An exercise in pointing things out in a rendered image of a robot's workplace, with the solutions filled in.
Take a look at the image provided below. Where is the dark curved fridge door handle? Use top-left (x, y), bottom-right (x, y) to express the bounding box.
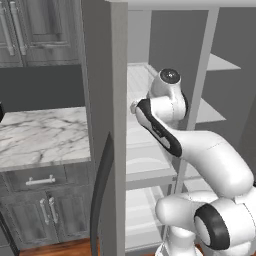
top-left (89, 131), bottom-right (115, 256)

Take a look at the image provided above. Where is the grey base cupboard door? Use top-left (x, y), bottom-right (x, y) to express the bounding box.
top-left (49, 188), bottom-right (94, 243)
top-left (0, 194), bottom-right (59, 249)

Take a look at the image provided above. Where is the clear glass fridge shelf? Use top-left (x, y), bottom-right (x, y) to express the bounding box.
top-left (126, 62), bottom-right (160, 101)
top-left (125, 123), bottom-right (178, 192)
top-left (125, 185), bottom-right (168, 252)

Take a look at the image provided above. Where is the grey fridge door with shelves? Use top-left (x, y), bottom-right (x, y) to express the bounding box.
top-left (186, 6), bottom-right (256, 188)

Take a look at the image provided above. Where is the silver cupboard bar handle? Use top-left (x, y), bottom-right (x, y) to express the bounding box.
top-left (39, 198), bottom-right (51, 226)
top-left (9, 0), bottom-right (28, 57)
top-left (48, 196), bottom-right (59, 224)
top-left (0, 2), bottom-right (16, 57)

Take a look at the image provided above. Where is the narrow grey drawer front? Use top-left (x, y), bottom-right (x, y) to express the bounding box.
top-left (64, 162), bottom-right (92, 186)

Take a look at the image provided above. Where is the silver drawer bar handle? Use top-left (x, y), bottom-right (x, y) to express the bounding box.
top-left (25, 175), bottom-right (57, 187)

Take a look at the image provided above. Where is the pale fridge door shelf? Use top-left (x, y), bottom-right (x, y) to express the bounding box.
top-left (206, 53), bottom-right (242, 72)

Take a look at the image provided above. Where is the grey fridge body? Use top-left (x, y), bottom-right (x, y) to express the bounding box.
top-left (105, 0), bottom-right (256, 256)

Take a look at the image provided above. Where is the grey wall cupboard door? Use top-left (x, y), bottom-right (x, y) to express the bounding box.
top-left (0, 0), bottom-right (25, 69)
top-left (19, 0), bottom-right (83, 67)

